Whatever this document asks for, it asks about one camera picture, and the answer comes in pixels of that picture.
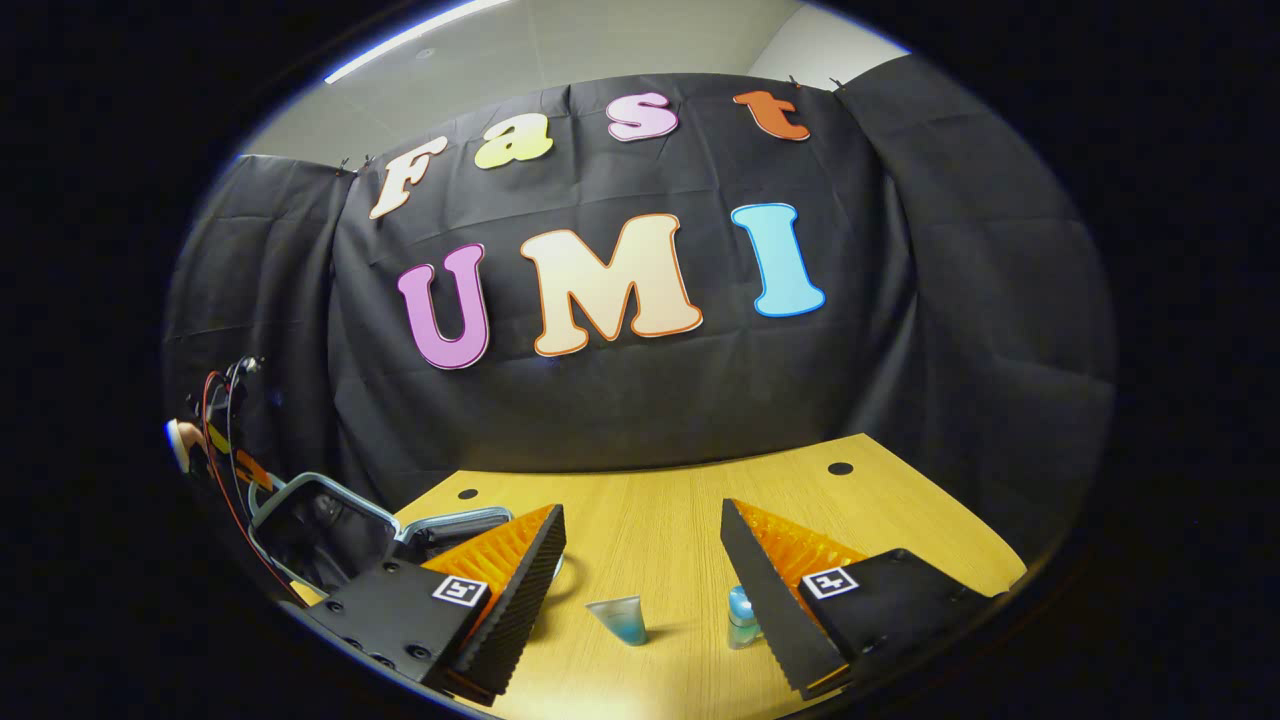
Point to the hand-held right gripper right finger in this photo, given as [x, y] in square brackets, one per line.
[765, 610]

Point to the black backdrop cloth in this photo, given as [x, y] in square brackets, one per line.
[650, 400]

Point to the white suitcase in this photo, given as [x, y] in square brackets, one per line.
[330, 535]

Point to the blue cap skincare bottle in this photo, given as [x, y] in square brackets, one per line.
[742, 620]

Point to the translucent blue skincare tube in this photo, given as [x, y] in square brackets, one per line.
[620, 622]

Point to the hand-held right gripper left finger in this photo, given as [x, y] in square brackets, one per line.
[520, 610]

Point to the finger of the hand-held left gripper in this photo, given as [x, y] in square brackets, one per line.
[252, 470]

